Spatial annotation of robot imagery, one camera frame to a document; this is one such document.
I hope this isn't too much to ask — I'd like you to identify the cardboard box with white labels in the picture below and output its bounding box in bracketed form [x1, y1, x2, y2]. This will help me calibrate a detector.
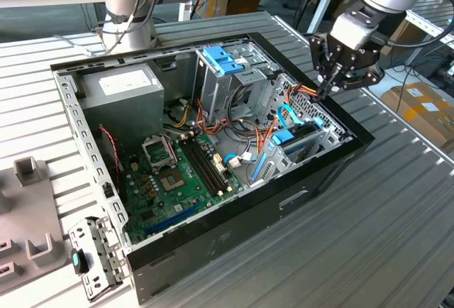
[381, 82, 454, 153]

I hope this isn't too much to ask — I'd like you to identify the black latch with teal tab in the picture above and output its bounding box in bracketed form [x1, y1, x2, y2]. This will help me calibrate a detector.
[70, 248, 90, 275]

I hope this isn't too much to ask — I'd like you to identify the green motherboard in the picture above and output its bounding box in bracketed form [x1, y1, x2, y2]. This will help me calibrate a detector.
[120, 131, 246, 246]

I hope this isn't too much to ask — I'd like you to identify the thin locking lever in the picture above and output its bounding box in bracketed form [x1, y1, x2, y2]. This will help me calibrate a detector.
[165, 133, 178, 167]

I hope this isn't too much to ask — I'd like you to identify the black open PC case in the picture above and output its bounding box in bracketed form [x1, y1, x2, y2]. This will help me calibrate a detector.
[49, 32, 376, 305]

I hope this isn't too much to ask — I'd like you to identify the grey metal slot bracket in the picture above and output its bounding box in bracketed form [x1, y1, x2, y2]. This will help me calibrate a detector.
[67, 215, 128, 304]

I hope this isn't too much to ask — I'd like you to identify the orange yellow wire bundle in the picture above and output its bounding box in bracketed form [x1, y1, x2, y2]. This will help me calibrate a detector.
[173, 98, 230, 141]

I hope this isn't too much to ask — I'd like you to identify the empty blue drive carrier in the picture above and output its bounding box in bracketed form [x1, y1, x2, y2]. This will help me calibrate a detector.
[204, 45, 245, 77]

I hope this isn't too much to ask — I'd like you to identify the red black twisted wire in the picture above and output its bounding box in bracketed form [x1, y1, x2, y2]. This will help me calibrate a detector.
[99, 126, 123, 185]

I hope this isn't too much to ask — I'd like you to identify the black RAM slot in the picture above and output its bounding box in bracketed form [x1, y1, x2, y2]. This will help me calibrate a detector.
[184, 138, 223, 196]
[194, 136, 232, 191]
[189, 137, 227, 194]
[179, 140, 218, 198]

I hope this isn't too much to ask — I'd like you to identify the blue data wire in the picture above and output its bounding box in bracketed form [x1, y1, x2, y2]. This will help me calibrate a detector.
[276, 104, 324, 132]

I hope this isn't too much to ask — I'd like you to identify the black camera cable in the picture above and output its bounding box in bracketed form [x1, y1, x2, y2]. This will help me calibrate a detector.
[375, 23, 454, 48]

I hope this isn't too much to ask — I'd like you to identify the hard disk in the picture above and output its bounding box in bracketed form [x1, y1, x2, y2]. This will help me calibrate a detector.
[250, 122, 321, 184]

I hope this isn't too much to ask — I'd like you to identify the CPU socket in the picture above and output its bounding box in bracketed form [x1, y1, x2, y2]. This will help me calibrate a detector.
[158, 167, 186, 192]

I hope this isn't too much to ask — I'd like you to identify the metal socket cover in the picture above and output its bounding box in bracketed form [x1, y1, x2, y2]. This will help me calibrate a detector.
[141, 133, 177, 171]

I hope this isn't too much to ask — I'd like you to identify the orange red wire bundle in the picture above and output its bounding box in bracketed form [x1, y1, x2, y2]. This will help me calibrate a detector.
[253, 114, 280, 163]

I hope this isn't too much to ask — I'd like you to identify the black camera bracket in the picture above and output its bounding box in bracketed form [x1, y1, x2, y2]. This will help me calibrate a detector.
[344, 0, 382, 21]

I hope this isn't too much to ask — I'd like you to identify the grey metal shelf frame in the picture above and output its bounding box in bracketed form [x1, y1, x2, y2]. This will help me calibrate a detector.
[404, 0, 454, 71]

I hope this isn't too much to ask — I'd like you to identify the blue expansion slot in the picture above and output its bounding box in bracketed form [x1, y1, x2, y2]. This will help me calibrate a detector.
[145, 201, 203, 237]

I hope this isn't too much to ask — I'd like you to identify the brown cardboard box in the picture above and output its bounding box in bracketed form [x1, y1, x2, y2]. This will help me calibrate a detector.
[381, 16, 426, 57]

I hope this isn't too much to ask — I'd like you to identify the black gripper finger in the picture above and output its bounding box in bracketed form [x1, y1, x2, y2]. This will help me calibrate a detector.
[308, 33, 337, 101]
[324, 62, 387, 101]

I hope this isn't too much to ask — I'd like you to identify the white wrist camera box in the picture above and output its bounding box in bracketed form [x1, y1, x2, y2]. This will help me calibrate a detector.
[328, 14, 379, 52]

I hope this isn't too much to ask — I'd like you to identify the grey metal disk bay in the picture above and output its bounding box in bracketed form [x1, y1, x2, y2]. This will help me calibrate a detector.
[248, 116, 354, 189]

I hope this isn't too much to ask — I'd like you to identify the grey power supply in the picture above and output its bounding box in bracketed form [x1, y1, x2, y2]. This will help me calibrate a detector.
[76, 62, 166, 145]

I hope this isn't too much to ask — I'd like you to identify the grey parts rack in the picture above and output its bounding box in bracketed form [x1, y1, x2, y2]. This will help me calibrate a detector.
[0, 156, 69, 297]

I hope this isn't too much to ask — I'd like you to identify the white plug with blue wire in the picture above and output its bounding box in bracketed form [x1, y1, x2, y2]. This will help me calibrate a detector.
[223, 152, 251, 171]

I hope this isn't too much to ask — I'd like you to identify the grey metal drive cage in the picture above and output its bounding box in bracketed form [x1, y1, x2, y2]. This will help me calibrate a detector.
[193, 40, 278, 128]

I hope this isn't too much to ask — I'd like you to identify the orange yellow power wire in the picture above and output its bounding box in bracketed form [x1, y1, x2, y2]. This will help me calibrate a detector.
[284, 84, 326, 102]

